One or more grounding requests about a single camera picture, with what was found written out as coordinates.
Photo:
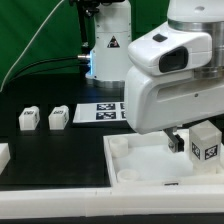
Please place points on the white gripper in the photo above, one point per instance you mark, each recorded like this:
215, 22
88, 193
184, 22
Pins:
164, 88

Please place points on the white square table top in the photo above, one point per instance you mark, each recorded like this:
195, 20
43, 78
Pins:
146, 160

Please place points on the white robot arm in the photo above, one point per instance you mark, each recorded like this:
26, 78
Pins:
109, 59

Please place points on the white front fence bar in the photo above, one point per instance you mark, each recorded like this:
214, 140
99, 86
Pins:
90, 202

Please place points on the white sheet with tags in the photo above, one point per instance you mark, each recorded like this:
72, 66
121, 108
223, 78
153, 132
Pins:
99, 112

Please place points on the white left fence block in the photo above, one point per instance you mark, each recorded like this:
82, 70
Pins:
4, 156

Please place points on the black camera stand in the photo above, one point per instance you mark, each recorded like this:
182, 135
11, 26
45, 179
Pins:
85, 9

